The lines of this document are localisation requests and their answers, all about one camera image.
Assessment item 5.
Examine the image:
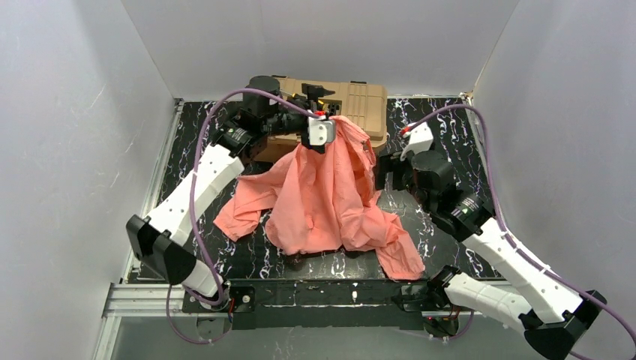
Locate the pink jacket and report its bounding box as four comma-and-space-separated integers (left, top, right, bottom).
214, 115, 425, 281

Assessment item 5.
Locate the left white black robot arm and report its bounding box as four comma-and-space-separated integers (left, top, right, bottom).
126, 76, 336, 311

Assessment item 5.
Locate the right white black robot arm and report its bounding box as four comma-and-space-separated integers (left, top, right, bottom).
374, 151, 606, 359

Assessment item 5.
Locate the black yellow screwdriver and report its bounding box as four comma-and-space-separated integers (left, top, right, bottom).
289, 93, 341, 116

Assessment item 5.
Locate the tan plastic toolbox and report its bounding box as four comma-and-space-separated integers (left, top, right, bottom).
256, 80, 388, 163

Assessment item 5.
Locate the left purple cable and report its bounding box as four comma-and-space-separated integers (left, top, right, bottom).
164, 88, 324, 346

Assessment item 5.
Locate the purple cable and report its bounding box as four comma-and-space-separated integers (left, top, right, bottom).
402, 103, 636, 360
164, 88, 324, 346

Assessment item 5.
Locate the black toolbox handle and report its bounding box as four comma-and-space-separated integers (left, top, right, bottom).
317, 98, 342, 116

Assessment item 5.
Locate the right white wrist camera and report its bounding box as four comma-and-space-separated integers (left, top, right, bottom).
400, 121, 434, 161

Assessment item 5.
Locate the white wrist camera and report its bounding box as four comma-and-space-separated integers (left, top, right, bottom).
400, 121, 434, 161
301, 111, 336, 154

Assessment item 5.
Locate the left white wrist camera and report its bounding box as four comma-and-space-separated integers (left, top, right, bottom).
301, 111, 336, 154

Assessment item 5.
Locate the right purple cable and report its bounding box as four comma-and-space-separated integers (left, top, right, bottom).
402, 103, 636, 360

